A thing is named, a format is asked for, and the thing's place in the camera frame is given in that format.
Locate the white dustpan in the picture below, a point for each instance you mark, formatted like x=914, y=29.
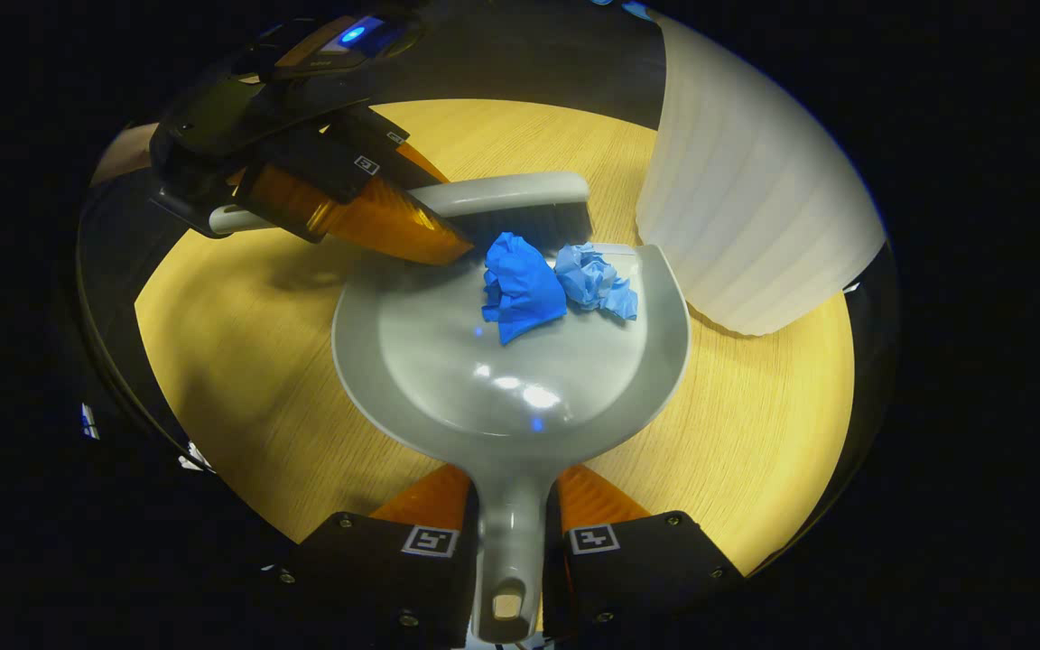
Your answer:
x=502, y=388

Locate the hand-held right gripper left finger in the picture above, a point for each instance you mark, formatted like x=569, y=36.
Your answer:
x=394, y=587

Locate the light blue paper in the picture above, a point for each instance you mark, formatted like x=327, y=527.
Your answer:
x=597, y=282

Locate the white ribbed garbage bin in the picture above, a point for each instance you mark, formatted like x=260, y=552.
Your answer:
x=755, y=199

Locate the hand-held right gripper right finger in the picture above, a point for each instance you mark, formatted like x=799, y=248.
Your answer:
x=637, y=578

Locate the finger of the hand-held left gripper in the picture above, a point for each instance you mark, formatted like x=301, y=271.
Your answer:
x=385, y=140
x=366, y=217

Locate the dark blue paper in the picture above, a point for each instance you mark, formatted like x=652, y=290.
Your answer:
x=520, y=289

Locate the small white broom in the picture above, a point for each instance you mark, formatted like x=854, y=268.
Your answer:
x=511, y=191

